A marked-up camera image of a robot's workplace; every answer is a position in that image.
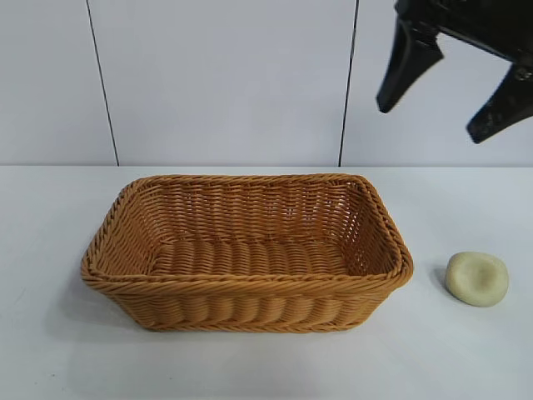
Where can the brown woven wicker basket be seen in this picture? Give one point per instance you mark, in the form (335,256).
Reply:
(250,291)

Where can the pale yellow egg yolk pastry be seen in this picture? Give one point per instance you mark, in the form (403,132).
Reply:
(476,279)

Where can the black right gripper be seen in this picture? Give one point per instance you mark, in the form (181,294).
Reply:
(479,25)

